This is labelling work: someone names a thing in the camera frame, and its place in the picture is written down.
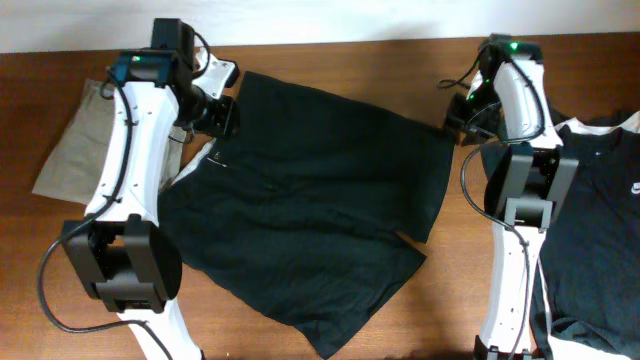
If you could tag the black t-shirt with white logo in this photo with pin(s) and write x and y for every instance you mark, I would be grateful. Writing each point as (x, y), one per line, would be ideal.
(590, 257)

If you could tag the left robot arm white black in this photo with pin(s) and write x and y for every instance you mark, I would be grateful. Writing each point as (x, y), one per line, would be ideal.
(117, 250)

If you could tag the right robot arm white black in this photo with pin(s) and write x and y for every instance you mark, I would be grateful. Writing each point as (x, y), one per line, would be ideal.
(505, 107)

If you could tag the folded beige khaki shorts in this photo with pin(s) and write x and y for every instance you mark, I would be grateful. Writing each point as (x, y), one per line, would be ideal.
(74, 166)

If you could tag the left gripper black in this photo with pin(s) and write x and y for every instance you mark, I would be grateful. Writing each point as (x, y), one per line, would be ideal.
(217, 124)

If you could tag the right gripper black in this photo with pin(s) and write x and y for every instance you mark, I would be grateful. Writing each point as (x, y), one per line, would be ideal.
(481, 132)

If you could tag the black shorts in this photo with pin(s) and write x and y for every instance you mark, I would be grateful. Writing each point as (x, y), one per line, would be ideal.
(311, 213)

